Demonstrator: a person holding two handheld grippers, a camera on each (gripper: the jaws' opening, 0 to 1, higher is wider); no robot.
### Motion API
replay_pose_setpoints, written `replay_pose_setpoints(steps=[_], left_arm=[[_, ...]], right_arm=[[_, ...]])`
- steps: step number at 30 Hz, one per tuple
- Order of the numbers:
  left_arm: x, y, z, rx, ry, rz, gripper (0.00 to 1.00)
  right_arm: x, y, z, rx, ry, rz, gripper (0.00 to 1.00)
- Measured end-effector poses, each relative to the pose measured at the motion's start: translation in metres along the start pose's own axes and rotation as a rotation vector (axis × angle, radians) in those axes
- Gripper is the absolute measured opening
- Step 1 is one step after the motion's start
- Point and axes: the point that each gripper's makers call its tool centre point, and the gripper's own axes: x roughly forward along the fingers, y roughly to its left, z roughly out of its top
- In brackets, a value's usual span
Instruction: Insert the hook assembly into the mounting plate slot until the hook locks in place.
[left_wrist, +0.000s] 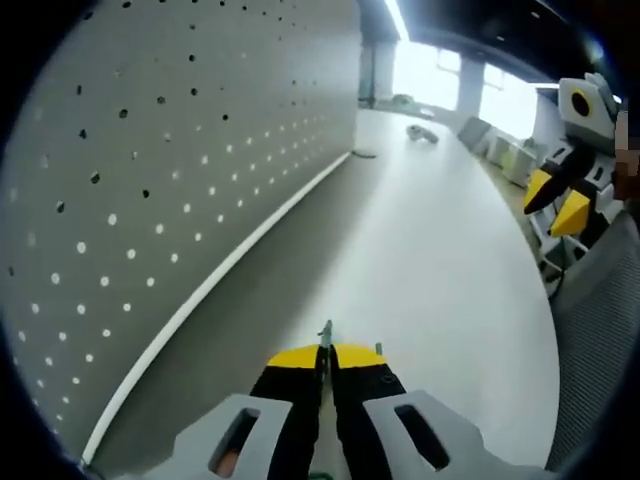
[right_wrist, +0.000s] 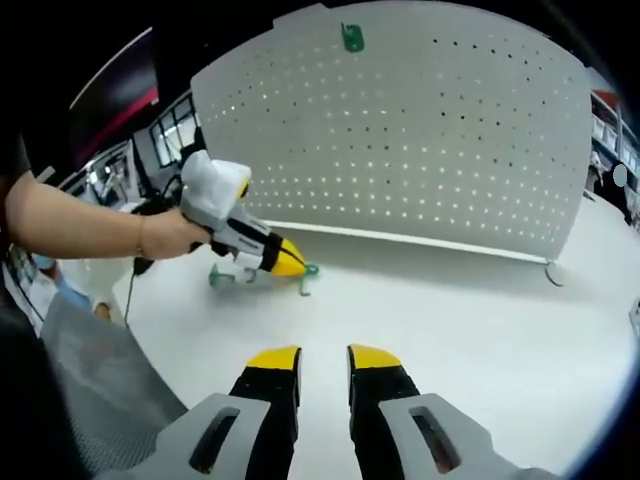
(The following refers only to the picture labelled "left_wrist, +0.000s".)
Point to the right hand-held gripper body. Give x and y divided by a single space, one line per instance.
585 110

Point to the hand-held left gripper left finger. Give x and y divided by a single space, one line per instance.
295 400

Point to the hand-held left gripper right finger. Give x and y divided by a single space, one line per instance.
360 400

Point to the green hook assembly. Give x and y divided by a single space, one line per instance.
326 335

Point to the white perforated mounting plate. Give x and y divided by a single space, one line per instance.
150 200

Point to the small grey device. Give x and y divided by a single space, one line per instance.
422 134

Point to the ceiling light strip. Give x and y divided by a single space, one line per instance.
397 17

